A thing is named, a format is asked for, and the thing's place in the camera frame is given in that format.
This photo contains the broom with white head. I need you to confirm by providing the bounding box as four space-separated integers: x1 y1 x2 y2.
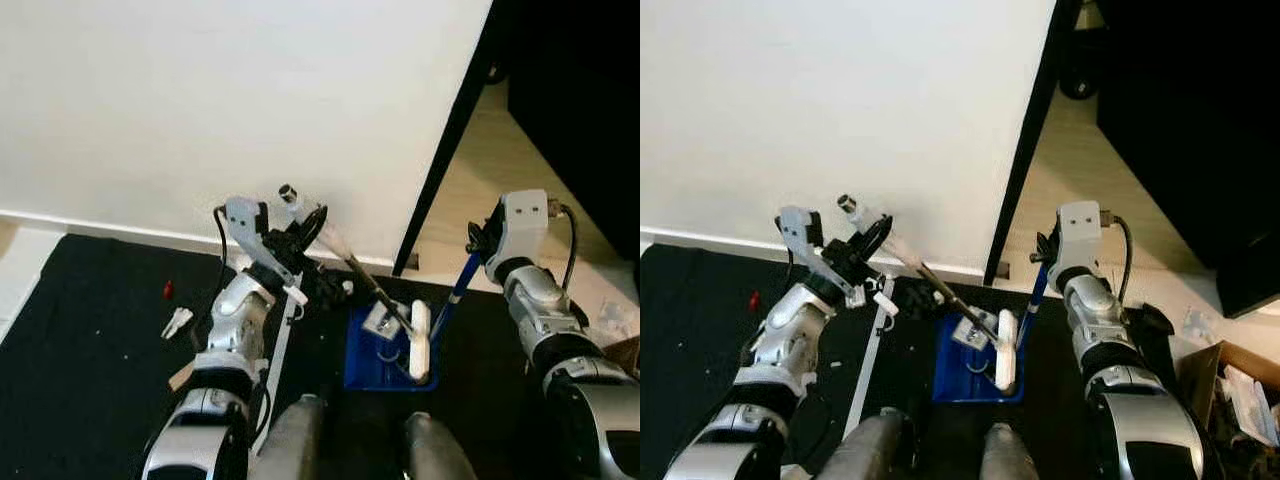
837 194 1019 393
278 183 433 387

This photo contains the grey robot leg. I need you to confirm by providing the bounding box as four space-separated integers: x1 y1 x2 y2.
980 422 1047 480
248 393 327 480
403 412 480 480
813 407 917 480

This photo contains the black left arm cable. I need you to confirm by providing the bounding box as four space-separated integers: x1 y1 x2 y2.
190 204 234 347

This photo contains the blue long-handled dustpan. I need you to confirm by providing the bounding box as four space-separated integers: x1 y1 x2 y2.
932 262 1051 404
343 250 482 393

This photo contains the grey left robot leg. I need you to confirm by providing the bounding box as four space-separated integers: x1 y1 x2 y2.
248 393 327 480
813 407 917 480

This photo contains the clear plastic wrapper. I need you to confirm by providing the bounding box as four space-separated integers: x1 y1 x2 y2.
597 298 637 337
1180 307 1217 342

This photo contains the long white flat strip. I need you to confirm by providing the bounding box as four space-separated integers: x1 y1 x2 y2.
250 285 309 456
842 277 898 441

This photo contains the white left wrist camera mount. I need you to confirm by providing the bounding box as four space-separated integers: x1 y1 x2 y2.
224 196 273 265
778 205 827 276

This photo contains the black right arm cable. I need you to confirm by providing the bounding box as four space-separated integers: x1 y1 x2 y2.
553 203 582 293
1105 214 1135 301

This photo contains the black cabinet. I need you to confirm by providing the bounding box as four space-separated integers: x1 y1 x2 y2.
507 0 641 264
1095 0 1280 319

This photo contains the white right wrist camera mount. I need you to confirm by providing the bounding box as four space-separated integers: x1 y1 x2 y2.
488 189 554 269
1050 200 1109 273

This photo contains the black floor mat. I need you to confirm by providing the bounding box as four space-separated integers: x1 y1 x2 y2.
640 243 1201 480
0 233 641 480

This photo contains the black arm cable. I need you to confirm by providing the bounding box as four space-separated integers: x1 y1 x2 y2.
1105 214 1135 301
190 204 234 347
553 203 582 293

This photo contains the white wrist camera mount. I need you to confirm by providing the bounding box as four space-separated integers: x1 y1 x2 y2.
1050 200 1109 273
224 196 273 265
488 189 554 269
778 205 827 276

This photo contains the black door frame post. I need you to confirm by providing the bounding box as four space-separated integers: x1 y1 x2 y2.
392 0 521 278
983 0 1084 288

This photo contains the brown cardboard box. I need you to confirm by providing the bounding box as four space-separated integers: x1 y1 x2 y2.
1178 340 1280 473
603 335 641 377

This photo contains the grey right robot leg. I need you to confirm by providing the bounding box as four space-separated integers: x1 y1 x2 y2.
403 412 480 480
980 422 1047 480

